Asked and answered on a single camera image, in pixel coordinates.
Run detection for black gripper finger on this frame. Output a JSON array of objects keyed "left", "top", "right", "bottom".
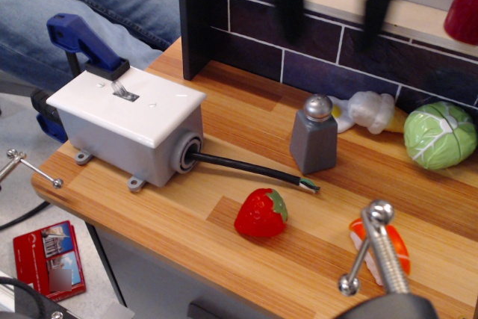
[
  {"left": 274, "top": 0, "right": 305, "bottom": 44},
  {"left": 358, "top": 0, "right": 391, "bottom": 52}
]

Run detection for clear toggle switch lever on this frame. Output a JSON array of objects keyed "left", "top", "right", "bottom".
[{"left": 111, "top": 80, "right": 136, "bottom": 102}]

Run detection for dark shelf with brick backsplash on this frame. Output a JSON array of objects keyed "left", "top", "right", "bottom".
[{"left": 180, "top": 0, "right": 477, "bottom": 112}]

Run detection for white toy garlic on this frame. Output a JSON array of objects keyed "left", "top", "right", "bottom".
[{"left": 348, "top": 91, "right": 395, "bottom": 134}]

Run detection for toy fried egg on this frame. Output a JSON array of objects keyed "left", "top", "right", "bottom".
[{"left": 329, "top": 96, "right": 355, "bottom": 133}]

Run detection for yellow toy food piece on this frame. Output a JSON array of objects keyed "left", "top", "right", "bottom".
[{"left": 385, "top": 107, "right": 408, "bottom": 134}]

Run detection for grey salt shaker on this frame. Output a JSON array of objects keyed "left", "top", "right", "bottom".
[{"left": 290, "top": 94, "right": 338, "bottom": 175}]

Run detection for green toy cabbage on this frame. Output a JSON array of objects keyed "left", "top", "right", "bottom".
[{"left": 404, "top": 102, "right": 477, "bottom": 170}]

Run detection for person's legs in jeans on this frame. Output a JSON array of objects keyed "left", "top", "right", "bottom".
[{"left": 1, "top": 0, "right": 181, "bottom": 91}]

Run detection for metal clamp screw right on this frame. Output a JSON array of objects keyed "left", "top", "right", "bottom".
[{"left": 338, "top": 199, "right": 410, "bottom": 297}]

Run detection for red toy strawberry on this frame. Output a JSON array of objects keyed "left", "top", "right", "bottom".
[{"left": 234, "top": 188, "right": 288, "bottom": 238}]

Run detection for blue bar clamp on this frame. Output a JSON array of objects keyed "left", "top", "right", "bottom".
[{"left": 31, "top": 13, "right": 130, "bottom": 143}]

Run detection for toy salmon sushi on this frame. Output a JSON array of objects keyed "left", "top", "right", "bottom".
[{"left": 349, "top": 218, "right": 411, "bottom": 286}]

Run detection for red card box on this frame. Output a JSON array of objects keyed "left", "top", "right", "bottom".
[{"left": 13, "top": 220, "right": 87, "bottom": 302}]

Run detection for black equipment bottom left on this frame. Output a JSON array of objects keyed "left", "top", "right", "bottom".
[{"left": 1, "top": 276, "right": 78, "bottom": 319}]

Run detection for black cable with stripped end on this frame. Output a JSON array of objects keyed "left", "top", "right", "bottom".
[{"left": 188, "top": 152, "right": 322, "bottom": 195}]

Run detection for grey electrical switch box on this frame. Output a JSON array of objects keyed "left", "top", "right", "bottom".
[{"left": 46, "top": 67, "right": 207, "bottom": 192}]

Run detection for black floor cable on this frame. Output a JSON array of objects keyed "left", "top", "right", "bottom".
[{"left": 0, "top": 200, "right": 51, "bottom": 231}]

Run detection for grey cabinet with handle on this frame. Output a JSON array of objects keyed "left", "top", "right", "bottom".
[{"left": 84, "top": 221, "right": 285, "bottom": 319}]

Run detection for metal clamp handle left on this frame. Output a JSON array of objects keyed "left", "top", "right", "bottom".
[{"left": 1, "top": 149, "right": 63, "bottom": 189}]

